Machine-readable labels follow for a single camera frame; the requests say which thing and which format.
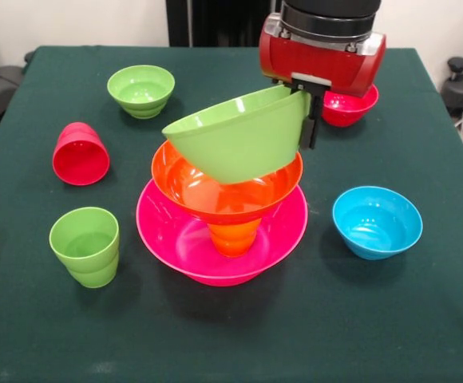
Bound large pink bowl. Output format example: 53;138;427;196
136;177;309;287

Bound red cup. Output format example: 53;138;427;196
52;121;111;187

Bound large green bowl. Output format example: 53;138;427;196
161;84;313;185

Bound orange cup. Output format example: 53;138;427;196
206;217;263;259

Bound small red bowl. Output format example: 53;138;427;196
319;83;380;128

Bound small green bowl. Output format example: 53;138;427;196
106;64;176;120

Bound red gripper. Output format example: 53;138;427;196
258;12;387;151

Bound green cup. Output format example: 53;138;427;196
49;207;121;290

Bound small blue bowl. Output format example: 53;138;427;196
332;186;424;261

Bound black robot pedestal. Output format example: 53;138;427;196
166;0;284;48

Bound dark green tablecloth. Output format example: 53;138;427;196
0;45;463;383

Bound large orange bowl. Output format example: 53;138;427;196
151;140;304;227

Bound black office chair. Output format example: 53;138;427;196
0;27;37;128

